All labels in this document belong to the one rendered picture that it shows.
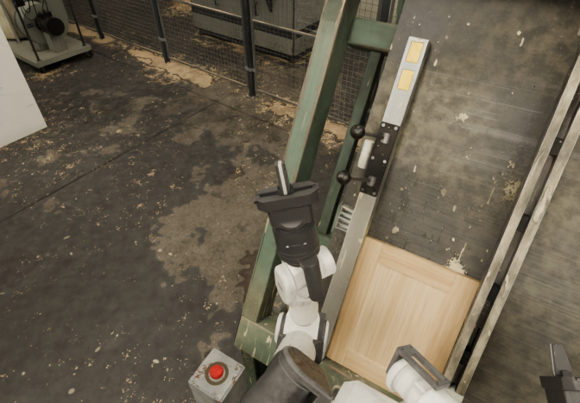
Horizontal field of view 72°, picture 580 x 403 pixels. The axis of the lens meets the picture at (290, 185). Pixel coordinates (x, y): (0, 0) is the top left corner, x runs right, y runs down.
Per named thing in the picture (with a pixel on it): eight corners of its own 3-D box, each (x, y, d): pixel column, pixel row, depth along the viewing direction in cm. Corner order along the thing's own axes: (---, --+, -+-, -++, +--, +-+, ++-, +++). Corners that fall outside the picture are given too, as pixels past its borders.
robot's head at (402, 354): (412, 427, 61) (432, 388, 59) (375, 383, 68) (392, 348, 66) (436, 417, 65) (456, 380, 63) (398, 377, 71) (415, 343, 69)
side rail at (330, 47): (257, 303, 141) (241, 315, 131) (348, -25, 115) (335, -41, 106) (272, 311, 139) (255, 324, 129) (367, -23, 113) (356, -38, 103)
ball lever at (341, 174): (367, 185, 110) (331, 181, 102) (371, 172, 109) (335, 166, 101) (377, 190, 107) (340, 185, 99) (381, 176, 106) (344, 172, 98)
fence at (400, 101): (313, 345, 126) (308, 351, 122) (412, 40, 104) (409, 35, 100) (327, 353, 124) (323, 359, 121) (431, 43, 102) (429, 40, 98)
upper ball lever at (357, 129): (381, 143, 107) (344, 135, 99) (385, 129, 106) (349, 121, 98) (391, 147, 104) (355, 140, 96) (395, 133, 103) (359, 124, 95)
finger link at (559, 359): (564, 343, 83) (571, 376, 80) (547, 343, 83) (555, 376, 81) (567, 343, 81) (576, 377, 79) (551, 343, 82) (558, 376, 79)
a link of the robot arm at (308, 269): (313, 219, 87) (321, 259, 92) (268, 238, 84) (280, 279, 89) (340, 245, 77) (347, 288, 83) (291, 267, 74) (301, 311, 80)
